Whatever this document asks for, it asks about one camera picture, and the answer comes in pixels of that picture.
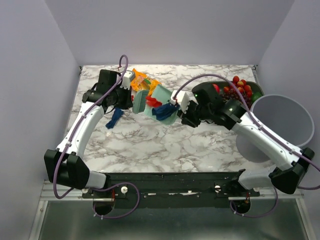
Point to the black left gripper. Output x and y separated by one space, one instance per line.
127 103

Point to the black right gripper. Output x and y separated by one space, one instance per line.
186 118

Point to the mint green brush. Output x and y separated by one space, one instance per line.
139 101

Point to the mint green dustpan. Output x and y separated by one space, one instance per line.
162 95

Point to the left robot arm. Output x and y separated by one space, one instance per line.
64 165

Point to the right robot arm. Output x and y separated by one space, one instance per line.
290 162

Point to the long blue paper scrap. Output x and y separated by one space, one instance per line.
117 114

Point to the orange snack bag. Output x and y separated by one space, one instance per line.
142 82

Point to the red paper scrap centre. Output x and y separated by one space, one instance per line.
152 102

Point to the blue paper scrap by bag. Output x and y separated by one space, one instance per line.
165 111

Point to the red apple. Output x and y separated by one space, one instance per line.
216 88

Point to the dark grape bunch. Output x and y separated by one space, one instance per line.
231 94

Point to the green lime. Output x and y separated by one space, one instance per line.
255 96

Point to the grey waste bin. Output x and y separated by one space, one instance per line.
282 116

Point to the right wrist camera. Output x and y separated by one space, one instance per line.
180 98

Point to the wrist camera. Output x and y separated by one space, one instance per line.
128 77
180 98

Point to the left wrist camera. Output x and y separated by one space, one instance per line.
128 77

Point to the aluminium mounting rail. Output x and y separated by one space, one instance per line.
47 194

